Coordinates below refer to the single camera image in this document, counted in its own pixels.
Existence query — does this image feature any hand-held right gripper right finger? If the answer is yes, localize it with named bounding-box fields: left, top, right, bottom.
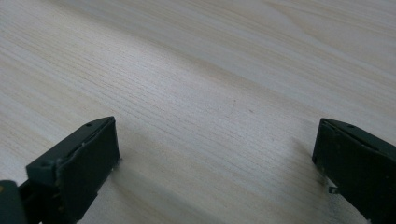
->
left=312, top=118, right=396, bottom=224

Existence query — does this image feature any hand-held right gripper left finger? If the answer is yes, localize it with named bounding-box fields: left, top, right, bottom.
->
left=19, top=116, right=120, bottom=224

